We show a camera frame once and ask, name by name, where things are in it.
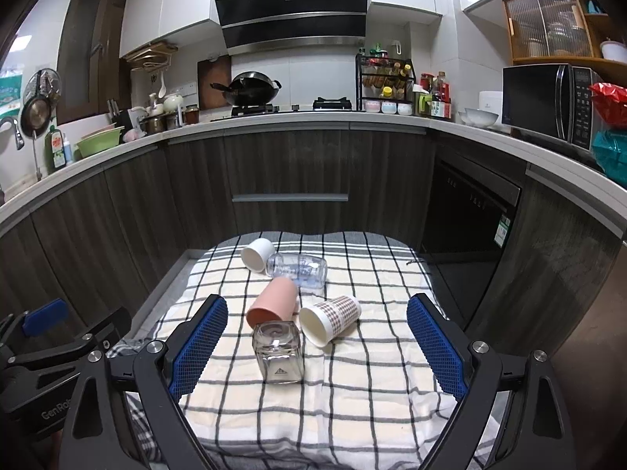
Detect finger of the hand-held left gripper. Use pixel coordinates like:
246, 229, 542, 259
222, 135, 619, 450
0, 298, 68, 353
7, 307, 133, 374

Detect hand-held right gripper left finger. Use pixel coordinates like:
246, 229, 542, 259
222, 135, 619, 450
59, 294, 230, 470

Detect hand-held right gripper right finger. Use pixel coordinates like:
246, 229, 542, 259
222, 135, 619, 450
406, 293, 577, 470

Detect square clear glass cup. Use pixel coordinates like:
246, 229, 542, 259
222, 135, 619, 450
251, 320, 306, 384

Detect pink cup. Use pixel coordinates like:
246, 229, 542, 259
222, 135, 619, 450
246, 277, 299, 330

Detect plaid paper cup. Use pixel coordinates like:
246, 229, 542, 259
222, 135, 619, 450
299, 295, 362, 349

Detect white cup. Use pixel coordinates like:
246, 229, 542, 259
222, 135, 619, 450
240, 238, 276, 272

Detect clear round glass cup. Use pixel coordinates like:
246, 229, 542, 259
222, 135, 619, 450
265, 251, 328, 290

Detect black white checkered cloth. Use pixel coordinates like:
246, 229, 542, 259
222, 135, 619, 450
105, 230, 511, 470

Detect black dishwasher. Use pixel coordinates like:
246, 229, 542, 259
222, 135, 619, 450
420, 159, 523, 266

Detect green dish soap bottle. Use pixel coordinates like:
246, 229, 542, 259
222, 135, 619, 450
44, 126, 67, 170

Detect green plastic basin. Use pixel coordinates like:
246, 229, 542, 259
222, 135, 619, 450
75, 124, 126, 159

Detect metal faucet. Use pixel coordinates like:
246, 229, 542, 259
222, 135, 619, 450
0, 117, 44, 183

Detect hanging frying pan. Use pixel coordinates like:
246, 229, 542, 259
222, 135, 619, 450
19, 68, 62, 139

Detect dark wood base cabinets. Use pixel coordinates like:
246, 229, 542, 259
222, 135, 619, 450
0, 124, 627, 392

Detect steel cooking pot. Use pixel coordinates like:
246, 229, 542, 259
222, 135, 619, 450
141, 112, 180, 134

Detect black knife block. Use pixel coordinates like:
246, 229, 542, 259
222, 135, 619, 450
107, 99, 144, 131

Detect large white bowl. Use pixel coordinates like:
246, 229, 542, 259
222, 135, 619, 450
464, 107, 501, 128

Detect black gas hob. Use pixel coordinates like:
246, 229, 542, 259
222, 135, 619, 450
210, 97, 355, 123

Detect dark sauce bottle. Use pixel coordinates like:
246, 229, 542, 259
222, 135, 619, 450
433, 71, 452, 119

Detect white countertop appliance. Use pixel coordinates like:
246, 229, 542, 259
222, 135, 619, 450
477, 90, 504, 114

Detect dark framed window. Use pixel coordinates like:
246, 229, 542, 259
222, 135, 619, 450
56, 0, 129, 126

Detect teal plastic bag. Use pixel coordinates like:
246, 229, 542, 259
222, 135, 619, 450
591, 129, 627, 180

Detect black wok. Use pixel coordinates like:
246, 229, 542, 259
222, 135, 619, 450
210, 71, 283, 107

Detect black microwave oven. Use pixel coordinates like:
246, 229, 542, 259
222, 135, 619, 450
501, 63, 604, 152

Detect dark wooden cutting board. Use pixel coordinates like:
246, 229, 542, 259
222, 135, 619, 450
197, 55, 233, 110

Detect black spice rack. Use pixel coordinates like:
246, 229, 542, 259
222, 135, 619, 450
355, 48, 417, 113

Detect red plastic bag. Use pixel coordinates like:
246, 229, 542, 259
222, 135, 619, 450
589, 81, 627, 131

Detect wooden ribbed glass cabinet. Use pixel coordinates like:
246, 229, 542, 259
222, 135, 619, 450
502, 0, 627, 65

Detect black range hood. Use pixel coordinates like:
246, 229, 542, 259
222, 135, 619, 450
210, 0, 370, 56

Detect green wall sign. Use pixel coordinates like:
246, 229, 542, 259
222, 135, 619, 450
0, 65, 23, 109

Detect wall rack with boards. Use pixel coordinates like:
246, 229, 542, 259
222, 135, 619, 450
122, 41, 178, 72

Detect white wall cabinets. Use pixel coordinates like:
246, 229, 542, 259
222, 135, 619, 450
121, 0, 569, 60

